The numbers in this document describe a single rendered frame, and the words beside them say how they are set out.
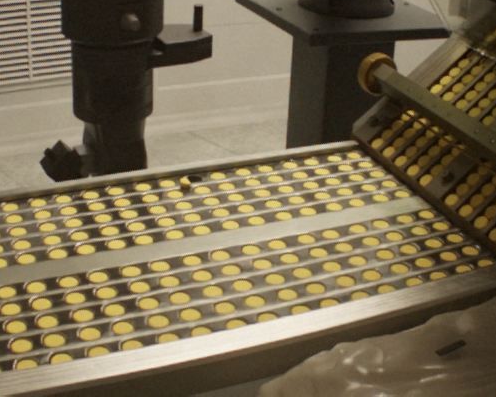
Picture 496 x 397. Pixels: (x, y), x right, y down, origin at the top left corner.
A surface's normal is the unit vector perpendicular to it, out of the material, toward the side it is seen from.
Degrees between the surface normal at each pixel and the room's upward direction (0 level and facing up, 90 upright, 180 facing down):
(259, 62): 90
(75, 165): 90
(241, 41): 90
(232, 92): 90
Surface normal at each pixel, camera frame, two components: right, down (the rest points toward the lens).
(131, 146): 0.45, 0.07
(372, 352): 0.05, -0.62
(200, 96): 0.40, 0.42
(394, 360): -0.17, -0.82
